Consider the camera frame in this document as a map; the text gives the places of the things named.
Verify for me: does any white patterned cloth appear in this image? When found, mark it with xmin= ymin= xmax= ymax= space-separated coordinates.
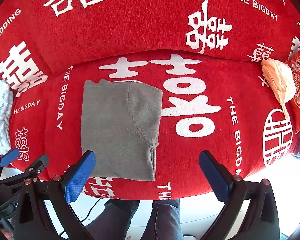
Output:
xmin=0 ymin=79 xmax=14 ymax=156

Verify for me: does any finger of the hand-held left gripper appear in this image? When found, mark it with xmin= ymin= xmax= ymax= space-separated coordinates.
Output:
xmin=0 ymin=154 xmax=50 ymax=184
xmin=0 ymin=148 xmax=20 ymax=178

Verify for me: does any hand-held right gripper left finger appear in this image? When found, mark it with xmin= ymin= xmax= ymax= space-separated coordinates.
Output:
xmin=14 ymin=150 xmax=97 ymax=240

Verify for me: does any red printed sofa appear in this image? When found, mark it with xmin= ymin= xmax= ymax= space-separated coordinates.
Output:
xmin=0 ymin=0 xmax=300 ymax=202

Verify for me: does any person's right leg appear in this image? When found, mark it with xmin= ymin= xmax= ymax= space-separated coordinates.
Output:
xmin=140 ymin=199 xmax=183 ymax=240

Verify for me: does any person's leg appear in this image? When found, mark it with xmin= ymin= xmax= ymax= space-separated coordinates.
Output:
xmin=86 ymin=199 xmax=140 ymax=240
xmin=140 ymin=199 xmax=183 ymax=240

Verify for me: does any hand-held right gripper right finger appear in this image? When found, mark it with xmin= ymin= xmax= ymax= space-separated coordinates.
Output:
xmin=199 ymin=150 xmax=280 ymax=240

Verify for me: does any black cable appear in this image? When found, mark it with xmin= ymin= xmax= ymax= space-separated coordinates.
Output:
xmin=59 ymin=197 xmax=102 ymax=238

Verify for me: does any peach cloth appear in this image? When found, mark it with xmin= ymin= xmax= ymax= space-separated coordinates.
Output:
xmin=261 ymin=59 xmax=297 ymax=121

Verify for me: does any person's left leg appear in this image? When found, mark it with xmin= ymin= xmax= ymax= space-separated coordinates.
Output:
xmin=86 ymin=199 xmax=140 ymax=240

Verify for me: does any grey sweater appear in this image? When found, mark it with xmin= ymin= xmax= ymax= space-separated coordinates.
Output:
xmin=81 ymin=79 xmax=163 ymax=182

